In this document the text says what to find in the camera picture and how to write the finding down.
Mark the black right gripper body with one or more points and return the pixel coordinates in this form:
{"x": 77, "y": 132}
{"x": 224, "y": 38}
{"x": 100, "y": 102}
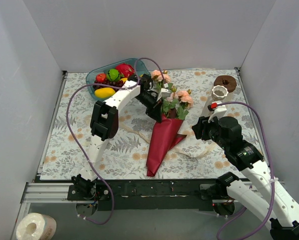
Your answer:
{"x": 199, "y": 130}

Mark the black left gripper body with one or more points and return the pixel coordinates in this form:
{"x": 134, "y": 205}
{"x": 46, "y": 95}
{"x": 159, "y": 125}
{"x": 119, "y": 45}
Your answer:
{"x": 154, "y": 110}

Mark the pink artificial flower bunch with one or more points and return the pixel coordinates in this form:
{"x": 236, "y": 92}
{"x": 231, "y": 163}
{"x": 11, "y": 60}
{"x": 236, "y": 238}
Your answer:
{"x": 180, "y": 101}

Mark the dark red wrapping paper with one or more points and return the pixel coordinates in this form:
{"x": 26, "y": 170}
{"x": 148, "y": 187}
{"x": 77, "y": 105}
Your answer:
{"x": 164, "y": 137}

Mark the cream printed ribbon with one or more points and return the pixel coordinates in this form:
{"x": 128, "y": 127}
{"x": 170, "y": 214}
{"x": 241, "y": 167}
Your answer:
{"x": 131, "y": 136}

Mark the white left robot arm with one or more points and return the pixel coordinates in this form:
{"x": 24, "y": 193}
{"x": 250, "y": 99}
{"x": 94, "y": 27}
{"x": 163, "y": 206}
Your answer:
{"x": 104, "y": 125}

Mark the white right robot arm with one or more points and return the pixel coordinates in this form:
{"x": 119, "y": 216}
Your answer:
{"x": 273, "y": 203}

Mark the white ribbed ceramic vase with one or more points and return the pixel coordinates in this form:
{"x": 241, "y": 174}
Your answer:
{"x": 218, "y": 93}

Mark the teal plastic fruit basket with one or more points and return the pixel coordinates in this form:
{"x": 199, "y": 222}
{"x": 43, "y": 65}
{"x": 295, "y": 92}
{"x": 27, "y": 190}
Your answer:
{"x": 137, "y": 65}

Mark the yellow lemon toy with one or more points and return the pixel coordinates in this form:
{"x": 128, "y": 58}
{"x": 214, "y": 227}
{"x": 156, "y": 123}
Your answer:
{"x": 124, "y": 79}

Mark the dark red grape bunch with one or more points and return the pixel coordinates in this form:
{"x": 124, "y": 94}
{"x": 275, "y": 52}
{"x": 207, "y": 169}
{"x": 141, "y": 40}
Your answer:
{"x": 108, "y": 83}

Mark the red dragon fruit toy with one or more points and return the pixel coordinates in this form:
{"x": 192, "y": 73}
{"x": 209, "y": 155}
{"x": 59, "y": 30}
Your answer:
{"x": 125, "y": 69}

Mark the green watermelon toy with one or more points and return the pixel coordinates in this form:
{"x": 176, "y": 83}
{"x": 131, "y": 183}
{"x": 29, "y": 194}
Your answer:
{"x": 113, "y": 75}

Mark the yellow mango toy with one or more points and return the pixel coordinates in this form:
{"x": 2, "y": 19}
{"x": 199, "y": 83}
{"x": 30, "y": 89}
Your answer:
{"x": 104, "y": 93}

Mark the red apple toy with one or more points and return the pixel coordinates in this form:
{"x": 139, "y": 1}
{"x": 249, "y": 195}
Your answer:
{"x": 100, "y": 78}

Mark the white toilet paper roll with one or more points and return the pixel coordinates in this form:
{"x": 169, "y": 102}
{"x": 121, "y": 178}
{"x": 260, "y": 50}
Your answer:
{"x": 36, "y": 226}

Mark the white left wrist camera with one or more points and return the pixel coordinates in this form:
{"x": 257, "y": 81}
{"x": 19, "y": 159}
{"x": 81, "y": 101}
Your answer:
{"x": 165, "y": 91}

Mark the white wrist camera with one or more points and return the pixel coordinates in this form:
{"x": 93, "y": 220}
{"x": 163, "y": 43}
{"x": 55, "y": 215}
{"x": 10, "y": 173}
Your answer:
{"x": 165, "y": 91}
{"x": 216, "y": 110}

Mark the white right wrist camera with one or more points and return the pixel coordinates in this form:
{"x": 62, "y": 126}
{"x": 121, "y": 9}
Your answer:
{"x": 216, "y": 110}

